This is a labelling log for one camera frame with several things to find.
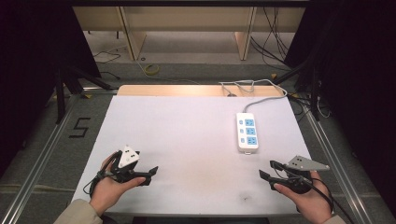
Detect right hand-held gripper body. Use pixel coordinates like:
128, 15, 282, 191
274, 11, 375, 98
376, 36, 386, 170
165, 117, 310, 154
277, 155, 331, 195

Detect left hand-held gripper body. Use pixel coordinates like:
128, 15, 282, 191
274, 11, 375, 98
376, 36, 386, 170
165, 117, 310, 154
109, 145, 142, 185

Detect person's right hand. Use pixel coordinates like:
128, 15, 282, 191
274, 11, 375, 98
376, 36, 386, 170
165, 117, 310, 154
273, 170, 334, 224

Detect person's left hand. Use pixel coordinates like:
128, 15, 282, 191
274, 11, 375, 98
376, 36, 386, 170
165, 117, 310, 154
89, 152, 147, 217

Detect white power strip blue sockets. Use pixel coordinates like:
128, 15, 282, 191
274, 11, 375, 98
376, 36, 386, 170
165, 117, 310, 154
235, 112, 261, 156

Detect black metal stand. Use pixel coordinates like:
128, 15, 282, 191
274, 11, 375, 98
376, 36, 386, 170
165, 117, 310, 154
273, 55, 322, 122
53, 65, 116, 125

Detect wooden board under white top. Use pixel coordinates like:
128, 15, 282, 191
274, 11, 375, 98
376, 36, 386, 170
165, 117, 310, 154
117, 84, 285, 98

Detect yellow tape roll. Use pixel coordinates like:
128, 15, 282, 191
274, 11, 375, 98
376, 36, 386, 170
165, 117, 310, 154
144, 63, 161, 76

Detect black curtain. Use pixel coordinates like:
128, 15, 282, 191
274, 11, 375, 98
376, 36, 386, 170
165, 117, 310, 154
0, 0, 103, 176
283, 0, 396, 217

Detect light wooden desk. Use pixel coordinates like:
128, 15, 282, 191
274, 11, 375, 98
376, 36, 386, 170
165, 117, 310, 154
72, 6, 306, 63

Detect aluminium floor rail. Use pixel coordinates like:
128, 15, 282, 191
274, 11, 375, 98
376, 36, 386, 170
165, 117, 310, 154
0, 92, 79, 224
302, 105, 375, 224

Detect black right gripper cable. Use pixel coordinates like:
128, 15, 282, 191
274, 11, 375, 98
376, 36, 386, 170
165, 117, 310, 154
270, 161, 357, 224

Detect tangle of floor cables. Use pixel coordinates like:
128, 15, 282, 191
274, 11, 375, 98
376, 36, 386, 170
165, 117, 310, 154
287, 91, 332, 123

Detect grey power strip cable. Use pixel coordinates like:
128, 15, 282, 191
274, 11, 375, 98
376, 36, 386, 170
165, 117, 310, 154
219, 78, 289, 114

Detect thin black floor cable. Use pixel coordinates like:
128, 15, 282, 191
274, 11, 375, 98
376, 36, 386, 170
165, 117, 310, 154
92, 50, 122, 81

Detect bundle of black hanging cables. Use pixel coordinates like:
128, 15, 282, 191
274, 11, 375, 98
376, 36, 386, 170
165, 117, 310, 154
249, 7, 295, 72

